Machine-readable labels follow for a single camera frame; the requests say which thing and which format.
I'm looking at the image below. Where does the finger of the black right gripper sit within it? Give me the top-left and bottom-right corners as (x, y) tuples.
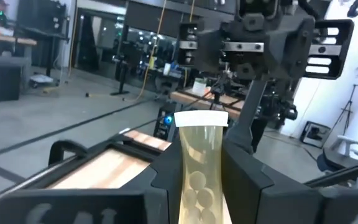
(305, 19), (355, 80)
(178, 21), (200, 65)

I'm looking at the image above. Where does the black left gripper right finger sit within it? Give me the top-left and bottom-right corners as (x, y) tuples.
(221, 138), (358, 224)

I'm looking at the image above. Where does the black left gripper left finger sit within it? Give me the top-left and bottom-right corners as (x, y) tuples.
(0, 142), (183, 224)

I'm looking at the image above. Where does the white plastic container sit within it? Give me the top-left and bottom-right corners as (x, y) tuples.
(192, 78), (209, 96)

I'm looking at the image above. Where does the black tripod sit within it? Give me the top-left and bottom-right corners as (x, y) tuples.
(329, 83), (358, 139)

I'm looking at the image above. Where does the wooden workbench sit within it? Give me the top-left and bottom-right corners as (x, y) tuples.
(169, 86), (245, 121)

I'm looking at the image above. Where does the black floor stand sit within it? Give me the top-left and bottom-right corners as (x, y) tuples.
(109, 57), (131, 96)

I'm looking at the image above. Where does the black open floor case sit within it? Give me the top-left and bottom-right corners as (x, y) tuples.
(300, 120), (331, 149)

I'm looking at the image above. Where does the gray office chair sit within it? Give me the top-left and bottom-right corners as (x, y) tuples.
(316, 134), (358, 189)

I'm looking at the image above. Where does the black computer tower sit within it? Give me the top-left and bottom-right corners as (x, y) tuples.
(153, 101), (181, 142)

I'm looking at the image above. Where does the wooden top desk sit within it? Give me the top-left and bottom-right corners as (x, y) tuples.
(0, 29), (39, 68)

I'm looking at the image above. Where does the yellow hanging cable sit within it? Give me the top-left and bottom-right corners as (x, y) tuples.
(134, 0), (167, 102)

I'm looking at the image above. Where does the black aluminium rig frame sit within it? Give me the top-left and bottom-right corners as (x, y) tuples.
(0, 132), (175, 215)

